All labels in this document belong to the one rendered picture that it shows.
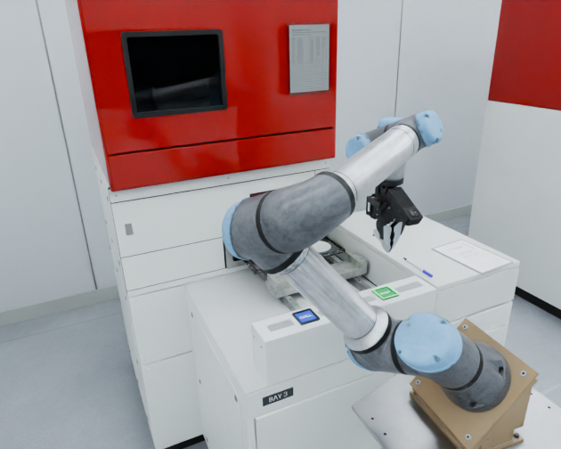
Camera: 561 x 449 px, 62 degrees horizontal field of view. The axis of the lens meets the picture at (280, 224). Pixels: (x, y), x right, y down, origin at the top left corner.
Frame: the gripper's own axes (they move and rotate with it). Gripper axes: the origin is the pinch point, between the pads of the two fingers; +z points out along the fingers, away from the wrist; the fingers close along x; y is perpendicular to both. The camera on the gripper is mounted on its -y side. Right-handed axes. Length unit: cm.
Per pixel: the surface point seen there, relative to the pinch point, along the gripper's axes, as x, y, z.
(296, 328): 30.5, -2.3, 14.7
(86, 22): 64, 54, -60
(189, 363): 48, 59, 64
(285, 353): 34.5, -4.0, 20.0
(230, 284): 31, 50, 29
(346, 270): -6.2, 30.3, 22.7
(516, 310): -161, 72, 111
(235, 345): 41, 16, 29
